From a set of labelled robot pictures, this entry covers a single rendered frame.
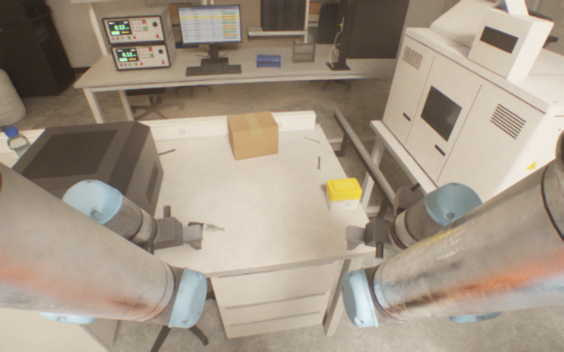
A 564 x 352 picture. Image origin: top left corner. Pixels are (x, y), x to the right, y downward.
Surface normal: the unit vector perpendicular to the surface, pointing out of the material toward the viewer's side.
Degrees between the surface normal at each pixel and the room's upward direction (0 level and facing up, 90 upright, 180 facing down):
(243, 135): 90
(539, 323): 0
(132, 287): 95
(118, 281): 93
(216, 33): 86
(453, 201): 24
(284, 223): 0
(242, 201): 0
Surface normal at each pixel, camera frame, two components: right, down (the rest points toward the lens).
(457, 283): -0.90, 0.35
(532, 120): -0.99, 0.09
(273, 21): 0.16, 0.64
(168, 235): -0.04, -0.44
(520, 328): 0.02, -0.77
